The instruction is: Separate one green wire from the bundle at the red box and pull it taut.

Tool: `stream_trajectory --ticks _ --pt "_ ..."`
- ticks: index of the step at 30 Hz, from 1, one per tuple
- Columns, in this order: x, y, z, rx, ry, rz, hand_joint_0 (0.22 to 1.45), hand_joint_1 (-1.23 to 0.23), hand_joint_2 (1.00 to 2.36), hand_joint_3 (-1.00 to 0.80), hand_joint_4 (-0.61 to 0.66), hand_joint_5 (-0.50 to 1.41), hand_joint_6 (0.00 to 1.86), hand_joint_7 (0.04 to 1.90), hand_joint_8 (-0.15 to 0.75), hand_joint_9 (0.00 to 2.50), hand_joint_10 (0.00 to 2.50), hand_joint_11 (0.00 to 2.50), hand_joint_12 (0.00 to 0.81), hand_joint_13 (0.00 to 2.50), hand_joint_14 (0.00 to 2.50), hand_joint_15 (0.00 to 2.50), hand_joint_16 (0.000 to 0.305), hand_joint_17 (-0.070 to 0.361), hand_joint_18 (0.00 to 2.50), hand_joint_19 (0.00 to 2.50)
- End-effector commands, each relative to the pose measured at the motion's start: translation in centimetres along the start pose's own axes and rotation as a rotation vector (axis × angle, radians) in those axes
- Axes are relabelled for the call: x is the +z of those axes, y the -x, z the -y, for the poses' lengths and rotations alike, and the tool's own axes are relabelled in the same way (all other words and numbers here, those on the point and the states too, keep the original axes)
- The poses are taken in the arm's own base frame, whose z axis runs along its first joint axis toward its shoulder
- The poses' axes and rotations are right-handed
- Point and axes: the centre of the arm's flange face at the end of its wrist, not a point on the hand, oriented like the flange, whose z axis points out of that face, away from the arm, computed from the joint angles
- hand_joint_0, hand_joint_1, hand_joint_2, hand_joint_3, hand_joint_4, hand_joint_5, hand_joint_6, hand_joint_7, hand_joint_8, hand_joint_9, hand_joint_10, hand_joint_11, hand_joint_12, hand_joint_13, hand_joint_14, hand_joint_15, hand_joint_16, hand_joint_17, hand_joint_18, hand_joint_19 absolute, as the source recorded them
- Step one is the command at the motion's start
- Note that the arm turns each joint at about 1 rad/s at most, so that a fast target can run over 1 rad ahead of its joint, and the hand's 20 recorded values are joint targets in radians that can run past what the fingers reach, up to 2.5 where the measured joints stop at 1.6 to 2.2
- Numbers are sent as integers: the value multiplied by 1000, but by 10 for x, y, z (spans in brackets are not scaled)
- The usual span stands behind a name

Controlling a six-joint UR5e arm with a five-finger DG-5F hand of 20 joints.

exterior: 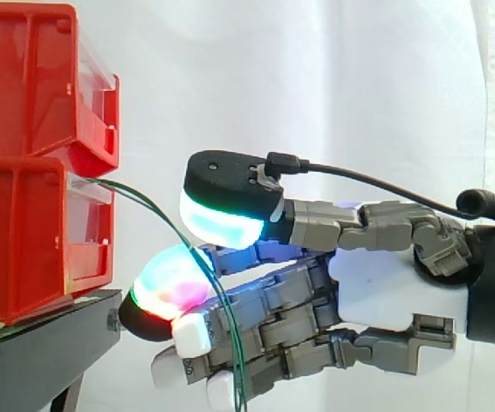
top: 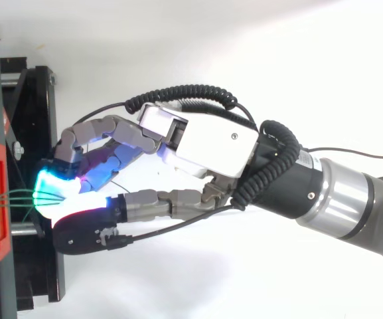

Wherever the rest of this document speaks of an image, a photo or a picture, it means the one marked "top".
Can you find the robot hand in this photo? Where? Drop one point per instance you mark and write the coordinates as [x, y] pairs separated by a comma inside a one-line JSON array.
[[211, 143]]

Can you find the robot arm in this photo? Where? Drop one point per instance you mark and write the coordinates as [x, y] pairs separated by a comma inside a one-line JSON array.
[[337, 199]]

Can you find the black stand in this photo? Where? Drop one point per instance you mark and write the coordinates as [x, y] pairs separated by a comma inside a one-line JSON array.
[[28, 186]]

